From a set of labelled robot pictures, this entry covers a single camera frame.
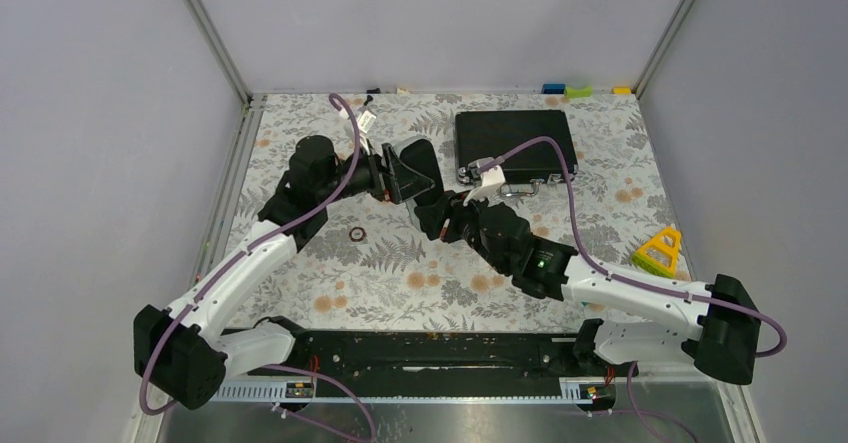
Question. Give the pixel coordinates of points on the blue block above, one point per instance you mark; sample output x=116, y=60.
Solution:
x=553, y=88

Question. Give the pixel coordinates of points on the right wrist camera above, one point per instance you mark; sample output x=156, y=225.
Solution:
x=490, y=178

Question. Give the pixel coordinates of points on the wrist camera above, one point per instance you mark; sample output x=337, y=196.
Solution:
x=490, y=178
x=365, y=119

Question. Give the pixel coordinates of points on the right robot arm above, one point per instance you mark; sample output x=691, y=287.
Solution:
x=713, y=326

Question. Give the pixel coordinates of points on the black aluminium briefcase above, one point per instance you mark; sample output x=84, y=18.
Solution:
x=489, y=134

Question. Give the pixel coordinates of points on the black zippered case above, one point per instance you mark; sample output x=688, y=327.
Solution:
x=420, y=155

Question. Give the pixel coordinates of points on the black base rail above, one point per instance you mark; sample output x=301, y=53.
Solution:
x=443, y=364

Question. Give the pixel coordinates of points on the yellow triangular toy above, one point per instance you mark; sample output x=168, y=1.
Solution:
x=660, y=254

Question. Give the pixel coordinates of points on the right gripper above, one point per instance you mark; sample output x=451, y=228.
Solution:
x=454, y=216

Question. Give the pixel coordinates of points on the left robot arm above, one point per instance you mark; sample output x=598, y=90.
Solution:
x=184, y=350

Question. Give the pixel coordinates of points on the brown poker chip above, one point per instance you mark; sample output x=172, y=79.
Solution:
x=357, y=234

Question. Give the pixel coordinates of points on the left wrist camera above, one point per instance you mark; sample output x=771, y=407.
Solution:
x=365, y=119

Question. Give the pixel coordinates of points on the floral table mat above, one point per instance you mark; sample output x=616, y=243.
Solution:
x=396, y=279

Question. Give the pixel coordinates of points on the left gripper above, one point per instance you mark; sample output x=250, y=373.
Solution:
x=385, y=177

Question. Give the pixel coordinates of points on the green block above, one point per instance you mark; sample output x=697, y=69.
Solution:
x=578, y=92

